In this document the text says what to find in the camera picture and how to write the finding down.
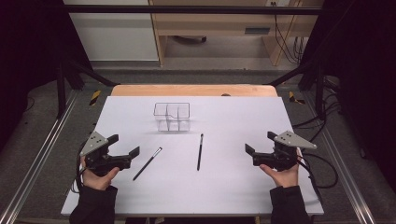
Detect white cabinet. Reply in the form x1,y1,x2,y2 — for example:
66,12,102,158
63,0,160,62

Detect light wooden desk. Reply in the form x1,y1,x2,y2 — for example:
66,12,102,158
148,0,325,67

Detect aluminium floor rail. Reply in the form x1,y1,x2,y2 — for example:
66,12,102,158
0,90,79,224
302,92,378,224

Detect wooden table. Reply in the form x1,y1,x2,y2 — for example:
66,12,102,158
110,84,278,98

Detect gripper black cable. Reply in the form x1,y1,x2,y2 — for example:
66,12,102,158
70,148,89,194
297,151,339,200

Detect clear plastic divided organizer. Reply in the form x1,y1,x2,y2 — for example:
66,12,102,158
152,102,191,133

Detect plain black pen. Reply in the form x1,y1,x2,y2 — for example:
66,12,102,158
196,133,205,172

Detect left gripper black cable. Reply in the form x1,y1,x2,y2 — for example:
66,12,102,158
70,148,89,194

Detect black floor cables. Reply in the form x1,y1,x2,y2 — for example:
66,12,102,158
291,76,343,145

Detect white board table cover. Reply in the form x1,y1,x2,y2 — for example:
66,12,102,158
60,95,325,217

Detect black metal frame leg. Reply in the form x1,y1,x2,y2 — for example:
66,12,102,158
266,57,328,120
55,57,121,119

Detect person's right hand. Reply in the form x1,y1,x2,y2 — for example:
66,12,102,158
259,148,302,189

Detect yellow black striped tape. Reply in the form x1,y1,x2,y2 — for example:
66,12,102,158
288,91,306,105
89,90,103,107

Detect black horizontal frame bar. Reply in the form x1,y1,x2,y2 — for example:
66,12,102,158
61,4,323,15

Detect hanging black cables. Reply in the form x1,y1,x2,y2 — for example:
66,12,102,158
270,1,308,65

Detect black pen with silver end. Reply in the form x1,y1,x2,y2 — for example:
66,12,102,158
132,147,163,182

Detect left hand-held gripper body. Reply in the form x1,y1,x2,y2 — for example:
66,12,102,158
79,131,134,177

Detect blue label on desk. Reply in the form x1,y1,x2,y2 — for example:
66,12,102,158
244,27,272,35

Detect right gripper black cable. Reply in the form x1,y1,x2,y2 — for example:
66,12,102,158
297,151,339,200

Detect person's left hand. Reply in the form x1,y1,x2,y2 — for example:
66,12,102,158
79,155,120,191

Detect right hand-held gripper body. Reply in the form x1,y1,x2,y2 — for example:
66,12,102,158
252,130,318,172

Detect black curtain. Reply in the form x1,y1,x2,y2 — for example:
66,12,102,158
0,0,92,152
298,0,396,190

